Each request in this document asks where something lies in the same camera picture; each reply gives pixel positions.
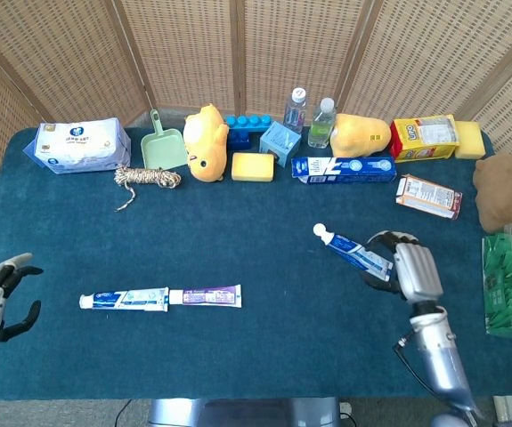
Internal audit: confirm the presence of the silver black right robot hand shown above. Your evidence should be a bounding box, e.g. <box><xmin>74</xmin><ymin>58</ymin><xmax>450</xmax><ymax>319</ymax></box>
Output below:
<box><xmin>361</xmin><ymin>230</ymin><xmax>444</xmax><ymax>306</ymax></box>

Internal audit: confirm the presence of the blue red-logo toothpaste tube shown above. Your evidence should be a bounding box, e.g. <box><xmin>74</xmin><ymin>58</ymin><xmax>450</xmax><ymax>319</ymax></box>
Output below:
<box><xmin>313</xmin><ymin>222</ymin><xmax>394</xmax><ymax>283</ymax></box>

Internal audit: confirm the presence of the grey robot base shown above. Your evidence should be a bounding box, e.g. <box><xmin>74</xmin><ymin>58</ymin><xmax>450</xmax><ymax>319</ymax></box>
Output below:
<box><xmin>148</xmin><ymin>397</ymin><xmax>342</xmax><ymax>427</ymax></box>

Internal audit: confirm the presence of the blue toothpaste carton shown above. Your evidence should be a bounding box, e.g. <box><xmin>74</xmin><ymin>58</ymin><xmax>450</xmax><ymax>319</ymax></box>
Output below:
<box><xmin>290</xmin><ymin>156</ymin><xmax>398</xmax><ymax>185</ymax></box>

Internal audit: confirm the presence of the blue white toothpaste tube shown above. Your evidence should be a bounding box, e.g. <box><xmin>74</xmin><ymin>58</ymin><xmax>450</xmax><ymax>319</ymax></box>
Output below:
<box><xmin>78</xmin><ymin>286</ymin><xmax>171</xmax><ymax>312</ymax></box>

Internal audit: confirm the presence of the purple toothpaste tube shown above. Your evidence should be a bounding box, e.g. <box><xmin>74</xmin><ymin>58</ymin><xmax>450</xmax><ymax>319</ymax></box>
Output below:
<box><xmin>168</xmin><ymin>284</ymin><xmax>243</xmax><ymax>309</ymax></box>

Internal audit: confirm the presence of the orange white carton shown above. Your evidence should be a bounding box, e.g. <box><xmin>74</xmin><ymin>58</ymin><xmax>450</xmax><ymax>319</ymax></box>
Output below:
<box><xmin>395</xmin><ymin>173</ymin><xmax>464</xmax><ymax>221</ymax></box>

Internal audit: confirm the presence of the brown plush toy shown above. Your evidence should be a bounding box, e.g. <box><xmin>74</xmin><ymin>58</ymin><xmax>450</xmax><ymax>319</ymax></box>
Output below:
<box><xmin>472</xmin><ymin>153</ymin><xmax>512</xmax><ymax>234</ymax></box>

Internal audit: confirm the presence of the yellow red snack box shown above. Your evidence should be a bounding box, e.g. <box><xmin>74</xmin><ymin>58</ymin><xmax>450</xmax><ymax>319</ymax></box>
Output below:
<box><xmin>390</xmin><ymin>114</ymin><xmax>460</xmax><ymax>162</ymax></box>

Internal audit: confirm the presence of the yellow sponge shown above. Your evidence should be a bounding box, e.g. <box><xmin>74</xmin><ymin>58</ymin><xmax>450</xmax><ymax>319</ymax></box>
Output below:
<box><xmin>453</xmin><ymin>120</ymin><xmax>487</xmax><ymax>160</ymax></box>
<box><xmin>231</xmin><ymin>152</ymin><xmax>275</xmax><ymax>182</ymax></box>

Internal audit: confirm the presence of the yellow plush toy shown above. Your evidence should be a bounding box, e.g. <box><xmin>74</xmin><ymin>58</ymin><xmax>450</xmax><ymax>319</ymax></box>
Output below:
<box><xmin>329</xmin><ymin>113</ymin><xmax>393</xmax><ymax>158</ymax></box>

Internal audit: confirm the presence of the teal table cloth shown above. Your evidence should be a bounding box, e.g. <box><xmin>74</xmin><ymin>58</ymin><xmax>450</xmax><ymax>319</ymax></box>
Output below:
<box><xmin>0</xmin><ymin>126</ymin><xmax>512</xmax><ymax>400</ymax></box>

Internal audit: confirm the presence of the bottle with green liquid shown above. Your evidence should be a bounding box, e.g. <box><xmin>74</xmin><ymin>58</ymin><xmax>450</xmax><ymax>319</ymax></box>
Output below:
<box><xmin>307</xmin><ymin>97</ymin><xmax>337</xmax><ymax>149</ymax></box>

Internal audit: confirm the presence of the light blue small box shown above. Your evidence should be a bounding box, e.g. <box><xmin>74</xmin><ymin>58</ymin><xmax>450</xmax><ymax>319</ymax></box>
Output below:
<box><xmin>259</xmin><ymin>120</ymin><xmax>303</xmax><ymax>168</ymax></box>

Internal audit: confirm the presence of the white blue tissue pack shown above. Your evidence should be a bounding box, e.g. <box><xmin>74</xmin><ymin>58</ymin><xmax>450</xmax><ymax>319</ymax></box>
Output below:
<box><xmin>22</xmin><ymin>117</ymin><xmax>132</xmax><ymax>175</ymax></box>

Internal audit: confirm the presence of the clear water bottle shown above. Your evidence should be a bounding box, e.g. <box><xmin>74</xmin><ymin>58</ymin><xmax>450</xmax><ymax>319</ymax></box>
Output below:
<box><xmin>282</xmin><ymin>86</ymin><xmax>308</xmax><ymax>134</ymax></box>

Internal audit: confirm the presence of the blue building block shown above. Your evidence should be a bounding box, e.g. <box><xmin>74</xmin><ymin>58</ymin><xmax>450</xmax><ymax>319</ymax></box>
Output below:
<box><xmin>224</xmin><ymin>114</ymin><xmax>273</xmax><ymax>151</ymax></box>

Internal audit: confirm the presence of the green plastic dustpan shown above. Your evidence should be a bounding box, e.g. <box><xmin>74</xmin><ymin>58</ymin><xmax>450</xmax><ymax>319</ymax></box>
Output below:
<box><xmin>141</xmin><ymin>109</ymin><xmax>189</xmax><ymax>171</ymax></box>

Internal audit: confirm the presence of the yellow duck plush with face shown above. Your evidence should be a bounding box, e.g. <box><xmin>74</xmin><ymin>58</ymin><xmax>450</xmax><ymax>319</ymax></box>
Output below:
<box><xmin>183</xmin><ymin>103</ymin><xmax>231</xmax><ymax>183</ymax></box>

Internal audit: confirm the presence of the woven rattan folding screen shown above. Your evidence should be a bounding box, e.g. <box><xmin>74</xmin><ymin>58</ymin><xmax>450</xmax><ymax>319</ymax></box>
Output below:
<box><xmin>0</xmin><ymin>0</ymin><xmax>512</xmax><ymax>205</ymax></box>

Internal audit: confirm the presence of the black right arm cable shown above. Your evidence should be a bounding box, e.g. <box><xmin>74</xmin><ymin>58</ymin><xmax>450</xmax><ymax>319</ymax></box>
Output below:
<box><xmin>393</xmin><ymin>333</ymin><xmax>477</xmax><ymax>422</ymax></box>

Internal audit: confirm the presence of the black floor cable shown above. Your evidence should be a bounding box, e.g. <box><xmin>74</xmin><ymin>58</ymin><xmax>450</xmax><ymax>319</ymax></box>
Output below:
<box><xmin>113</xmin><ymin>399</ymin><xmax>134</xmax><ymax>427</ymax></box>

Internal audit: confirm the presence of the coiled beige rope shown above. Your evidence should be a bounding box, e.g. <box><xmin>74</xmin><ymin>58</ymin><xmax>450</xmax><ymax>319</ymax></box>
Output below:
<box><xmin>113</xmin><ymin>165</ymin><xmax>183</xmax><ymax>213</ymax></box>

